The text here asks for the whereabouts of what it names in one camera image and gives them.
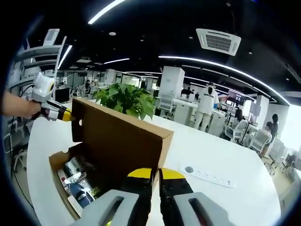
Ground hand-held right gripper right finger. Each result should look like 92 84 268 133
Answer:
158 168 228 226

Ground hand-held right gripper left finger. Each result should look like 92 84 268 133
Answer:
77 167 153 226

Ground white long carton box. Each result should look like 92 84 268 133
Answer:
67 194 85 218

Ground silver green foil pouch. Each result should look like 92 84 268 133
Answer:
63 155 104 205

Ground brown cardboard shoe box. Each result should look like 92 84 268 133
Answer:
48 97 174 219

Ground person's left hand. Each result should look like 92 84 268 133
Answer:
23 100 43 121

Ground black computer monitor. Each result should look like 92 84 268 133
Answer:
55 87 71 103

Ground grey storage shelving rack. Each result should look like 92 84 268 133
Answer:
7 28 68 104

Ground white table power strip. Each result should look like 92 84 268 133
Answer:
178 164 236 189

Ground green potted plant white pot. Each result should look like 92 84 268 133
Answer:
93 82 157 121

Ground rows of white office desks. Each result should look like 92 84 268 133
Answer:
75 80 299 175

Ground curved ceiling light strip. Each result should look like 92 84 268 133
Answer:
158 56 290 104
88 0 127 24

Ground ceiling air conditioner vent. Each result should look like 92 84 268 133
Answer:
196 28 242 57

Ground wall display screen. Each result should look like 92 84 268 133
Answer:
227 89 243 104

